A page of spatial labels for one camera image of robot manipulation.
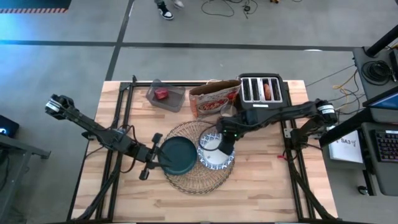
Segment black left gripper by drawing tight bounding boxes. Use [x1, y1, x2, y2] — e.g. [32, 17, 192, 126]
[132, 133, 173, 181]

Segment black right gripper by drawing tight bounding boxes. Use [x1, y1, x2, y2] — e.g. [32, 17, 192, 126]
[216, 111, 252, 156]

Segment dark green plate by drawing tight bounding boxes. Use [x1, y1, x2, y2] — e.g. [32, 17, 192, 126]
[157, 136, 198, 176]

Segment blue patterned paper bowl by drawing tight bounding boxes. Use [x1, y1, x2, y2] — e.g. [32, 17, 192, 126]
[197, 132, 236, 170]

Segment orange pumpkin cereal bag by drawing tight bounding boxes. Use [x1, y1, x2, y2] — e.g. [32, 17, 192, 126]
[188, 79, 243, 118]

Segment clear grey plastic container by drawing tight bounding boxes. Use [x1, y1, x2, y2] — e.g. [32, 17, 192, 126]
[145, 79, 187, 113]

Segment red apple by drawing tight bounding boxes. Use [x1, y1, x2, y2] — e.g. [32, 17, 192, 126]
[154, 88, 170, 100]

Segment round woven straw placemat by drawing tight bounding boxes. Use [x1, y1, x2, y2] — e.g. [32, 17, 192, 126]
[161, 120, 236, 195]

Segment black four-slot toaster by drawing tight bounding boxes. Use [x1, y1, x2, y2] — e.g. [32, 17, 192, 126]
[238, 73, 289, 114]

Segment white label sheet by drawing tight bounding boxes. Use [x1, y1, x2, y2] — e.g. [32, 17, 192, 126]
[328, 129, 364, 164]

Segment grey metal table leg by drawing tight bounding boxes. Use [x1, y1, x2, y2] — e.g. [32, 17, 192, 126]
[0, 133, 52, 224]

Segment small grey desk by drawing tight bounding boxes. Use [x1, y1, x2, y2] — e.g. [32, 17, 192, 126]
[353, 46, 398, 100]

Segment black box with blue light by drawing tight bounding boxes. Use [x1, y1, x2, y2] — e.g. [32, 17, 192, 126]
[0, 114, 20, 138]

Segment backlit black keyboard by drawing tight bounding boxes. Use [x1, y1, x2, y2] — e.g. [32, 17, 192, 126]
[374, 129, 398, 163]

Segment laptop with blue screen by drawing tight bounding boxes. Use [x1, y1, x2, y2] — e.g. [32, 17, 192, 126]
[362, 86, 398, 124]

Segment black pole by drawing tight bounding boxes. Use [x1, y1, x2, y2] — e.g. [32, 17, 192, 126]
[365, 24, 398, 58]

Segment hazard-striped floor mat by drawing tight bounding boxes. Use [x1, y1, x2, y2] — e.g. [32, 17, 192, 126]
[0, 0, 72, 14]

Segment yellow cable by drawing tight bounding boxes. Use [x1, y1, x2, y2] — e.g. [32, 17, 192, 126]
[332, 70, 358, 113]

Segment black floor cable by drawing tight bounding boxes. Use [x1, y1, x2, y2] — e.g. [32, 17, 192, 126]
[200, 0, 259, 19]

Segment coiled black cable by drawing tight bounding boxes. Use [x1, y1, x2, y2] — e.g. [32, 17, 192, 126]
[361, 60, 393, 82]

